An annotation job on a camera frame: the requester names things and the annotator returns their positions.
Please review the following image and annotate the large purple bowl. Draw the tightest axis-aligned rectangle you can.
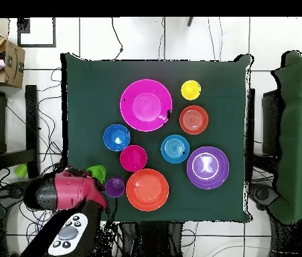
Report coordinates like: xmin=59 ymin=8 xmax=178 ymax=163
xmin=185 ymin=145 xmax=230 ymax=191

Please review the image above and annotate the small green floor cup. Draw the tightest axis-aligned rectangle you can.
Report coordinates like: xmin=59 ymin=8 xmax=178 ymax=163
xmin=13 ymin=163 xmax=29 ymax=179

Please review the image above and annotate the tangle of black cables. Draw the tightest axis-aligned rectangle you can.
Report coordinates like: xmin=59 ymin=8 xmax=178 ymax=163
xmin=4 ymin=66 xmax=64 ymax=239

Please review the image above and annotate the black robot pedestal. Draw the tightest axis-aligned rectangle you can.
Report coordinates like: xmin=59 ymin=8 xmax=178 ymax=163
xmin=112 ymin=221 xmax=183 ymax=257

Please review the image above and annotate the black floor cable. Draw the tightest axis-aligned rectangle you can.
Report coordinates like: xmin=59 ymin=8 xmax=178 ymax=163
xmin=110 ymin=17 xmax=124 ymax=60

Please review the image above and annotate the large orange bowl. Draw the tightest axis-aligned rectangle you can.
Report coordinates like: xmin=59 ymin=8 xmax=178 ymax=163
xmin=125 ymin=168 xmax=170 ymax=213

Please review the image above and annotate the light blue bowl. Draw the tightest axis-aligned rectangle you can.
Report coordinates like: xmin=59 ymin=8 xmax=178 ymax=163
xmin=160 ymin=134 xmax=191 ymax=165

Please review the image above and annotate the cardboard box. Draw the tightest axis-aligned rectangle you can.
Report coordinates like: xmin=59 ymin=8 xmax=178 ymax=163
xmin=0 ymin=39 xmax=26 ymax=89

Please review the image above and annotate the black stand base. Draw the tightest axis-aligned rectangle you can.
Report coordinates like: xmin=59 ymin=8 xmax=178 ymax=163
xmin=248 ymin=183 xmax=279 ymax=211

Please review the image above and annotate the small red bowl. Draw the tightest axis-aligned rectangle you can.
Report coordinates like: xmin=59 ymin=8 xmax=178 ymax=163
xmin=119 ymin=145 xmax=148 ymax=173

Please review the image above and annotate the large pink bowl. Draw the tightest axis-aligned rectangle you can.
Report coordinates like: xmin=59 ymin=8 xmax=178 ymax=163
xmin=119 ymin=78 xmax=173 ymax=133

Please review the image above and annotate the black square floor frame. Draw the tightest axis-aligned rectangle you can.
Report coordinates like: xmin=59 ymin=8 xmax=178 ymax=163
xmin=17 ymin=17 xmax=57 ymax=48

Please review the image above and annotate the purple cup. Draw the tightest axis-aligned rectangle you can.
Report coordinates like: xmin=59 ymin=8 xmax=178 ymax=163
xmin=104 ymin=176 xmax=127 ymax=199

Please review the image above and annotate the black stand with knob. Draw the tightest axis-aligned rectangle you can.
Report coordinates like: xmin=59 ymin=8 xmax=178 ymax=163
xmin=0 ymin=181 xmax=27 ymax=209

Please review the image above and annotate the dark blue bowl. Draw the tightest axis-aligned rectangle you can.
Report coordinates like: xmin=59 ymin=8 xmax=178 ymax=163
xmin=102 ymin=123 xmax=132 ymax=153

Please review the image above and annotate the yellow cup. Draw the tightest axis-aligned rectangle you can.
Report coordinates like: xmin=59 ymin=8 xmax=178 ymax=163
xmin=180 ymin=79 xmax=202 ymax=102

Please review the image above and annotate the small orange-red bowl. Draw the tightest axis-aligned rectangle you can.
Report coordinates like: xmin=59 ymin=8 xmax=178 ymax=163
xmin=179 ymin=104 xmax=210 ymax=135

